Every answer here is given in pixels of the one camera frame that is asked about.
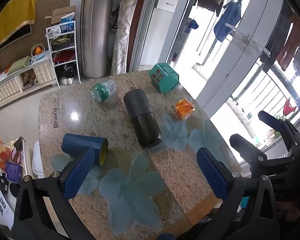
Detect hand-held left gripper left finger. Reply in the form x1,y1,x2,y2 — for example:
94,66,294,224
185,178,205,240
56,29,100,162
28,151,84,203
13,147,96,240

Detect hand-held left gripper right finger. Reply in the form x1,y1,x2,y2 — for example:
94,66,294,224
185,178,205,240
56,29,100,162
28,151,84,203
196,147,286,240

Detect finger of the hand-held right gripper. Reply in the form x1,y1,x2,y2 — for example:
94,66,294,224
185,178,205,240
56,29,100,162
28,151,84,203
258,110,300,146
229,133,297,178

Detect blue cup yellow inside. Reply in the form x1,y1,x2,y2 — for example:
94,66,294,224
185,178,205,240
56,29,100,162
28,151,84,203
62,133,108,167

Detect red hanging cloth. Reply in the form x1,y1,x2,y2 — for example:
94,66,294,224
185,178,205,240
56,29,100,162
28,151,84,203
282,97,298,117

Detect balcony metal railing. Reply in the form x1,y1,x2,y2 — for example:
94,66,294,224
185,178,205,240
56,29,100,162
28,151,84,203
225,59,300,146

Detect dark blue booklet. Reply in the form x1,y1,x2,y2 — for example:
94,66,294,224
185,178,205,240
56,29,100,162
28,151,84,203
4,161,22,182

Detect orange snack packet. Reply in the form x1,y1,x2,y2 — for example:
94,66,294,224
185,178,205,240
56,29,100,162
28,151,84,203
174,98,196,120

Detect dark red hanging garment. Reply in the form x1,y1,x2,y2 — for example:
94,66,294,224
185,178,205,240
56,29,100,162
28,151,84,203
275,13,300,71

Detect black cylindrical bottle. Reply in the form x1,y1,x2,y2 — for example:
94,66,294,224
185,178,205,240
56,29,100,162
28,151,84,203
123,89,163,149

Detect clear jar green lid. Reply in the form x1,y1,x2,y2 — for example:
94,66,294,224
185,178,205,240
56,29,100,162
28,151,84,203
91,79,117,103

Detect green hexagonal box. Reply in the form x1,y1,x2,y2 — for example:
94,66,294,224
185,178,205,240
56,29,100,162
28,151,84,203
149,63,179,94

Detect blue hanging garment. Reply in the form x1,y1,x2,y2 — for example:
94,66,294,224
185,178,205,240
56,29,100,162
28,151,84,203
213,0,253,43

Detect white tufted low cabinet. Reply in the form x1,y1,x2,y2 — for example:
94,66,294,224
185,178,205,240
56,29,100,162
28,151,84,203
0,50,58,112

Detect small blue hanging cloth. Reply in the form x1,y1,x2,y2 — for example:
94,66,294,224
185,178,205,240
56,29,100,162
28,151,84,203
184,19,199,34

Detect white metal shelf rack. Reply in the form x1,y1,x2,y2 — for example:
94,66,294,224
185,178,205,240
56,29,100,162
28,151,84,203
45,22,82,89

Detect green cushion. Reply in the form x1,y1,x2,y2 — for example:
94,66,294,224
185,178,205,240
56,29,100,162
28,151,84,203
6,56,33,75

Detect fruit basket with oranges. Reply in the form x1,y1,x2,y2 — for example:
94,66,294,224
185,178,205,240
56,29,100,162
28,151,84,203
30,43,46,57

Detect silver standing air conditioner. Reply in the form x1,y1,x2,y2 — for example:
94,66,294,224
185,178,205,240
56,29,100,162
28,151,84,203
80,0,125,81

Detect patterned beige curtain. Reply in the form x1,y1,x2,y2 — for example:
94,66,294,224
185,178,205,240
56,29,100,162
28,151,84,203
110,0,143,76

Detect open cardboard box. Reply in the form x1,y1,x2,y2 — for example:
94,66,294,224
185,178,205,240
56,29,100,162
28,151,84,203
44,5,77,32

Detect yellow cloth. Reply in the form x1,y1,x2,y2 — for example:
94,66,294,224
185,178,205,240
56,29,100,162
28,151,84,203
0,0,36,52

